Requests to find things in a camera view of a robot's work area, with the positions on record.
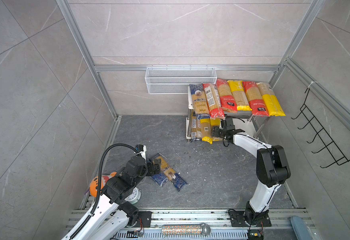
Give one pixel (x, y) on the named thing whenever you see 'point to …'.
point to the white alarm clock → (135, 196)
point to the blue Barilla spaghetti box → (160, 179)
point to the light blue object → (301, 230)
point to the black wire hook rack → (323, 136)
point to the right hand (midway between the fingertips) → (217, 128)
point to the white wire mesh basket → (175, 80)
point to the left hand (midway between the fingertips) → (152, 157)
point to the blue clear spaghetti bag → (177, 180)
